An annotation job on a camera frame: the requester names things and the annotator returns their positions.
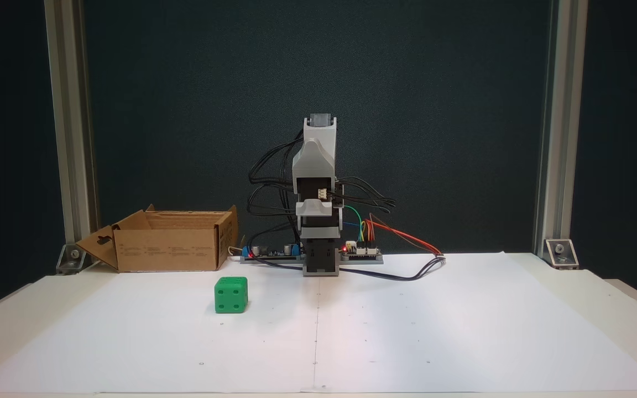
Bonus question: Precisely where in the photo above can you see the green jumper wire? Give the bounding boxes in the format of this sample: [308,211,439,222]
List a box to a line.
[343,205,366,244]

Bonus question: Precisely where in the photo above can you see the small board with jumper wires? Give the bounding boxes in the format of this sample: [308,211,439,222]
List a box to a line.
[341,240,383,258]

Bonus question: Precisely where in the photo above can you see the metal corner bracket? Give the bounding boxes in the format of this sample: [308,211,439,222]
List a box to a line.
[544,238,580,271]
[56,243,101,275]

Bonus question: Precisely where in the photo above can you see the aluminium frame post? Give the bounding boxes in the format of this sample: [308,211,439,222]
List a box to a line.
[44,0,100,260]
[533,0,589,256]

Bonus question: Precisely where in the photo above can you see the green dice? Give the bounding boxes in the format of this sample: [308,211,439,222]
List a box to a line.
[214,276,249,315]

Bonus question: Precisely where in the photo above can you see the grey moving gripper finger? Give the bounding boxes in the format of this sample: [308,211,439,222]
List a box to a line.
[295,199,333,217]

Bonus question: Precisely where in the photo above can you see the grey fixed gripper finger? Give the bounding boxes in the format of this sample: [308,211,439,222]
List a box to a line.
[293,138,335,179]

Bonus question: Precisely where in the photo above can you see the black servo cable loop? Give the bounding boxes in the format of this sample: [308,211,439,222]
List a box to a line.
[248,130,304,249]
[334,176,398,215]

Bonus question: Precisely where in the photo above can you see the blue circuit board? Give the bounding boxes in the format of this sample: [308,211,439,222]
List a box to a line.
[243,242,304,260]

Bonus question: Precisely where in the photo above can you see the brown cardboard box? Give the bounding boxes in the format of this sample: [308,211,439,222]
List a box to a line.
[75,203,240,273]

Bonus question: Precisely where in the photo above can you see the black cable with white connector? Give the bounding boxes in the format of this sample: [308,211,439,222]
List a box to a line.
[249,243,447,282]

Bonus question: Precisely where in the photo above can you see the orange and red wires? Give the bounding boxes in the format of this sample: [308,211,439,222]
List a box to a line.
[367,213,443,256]

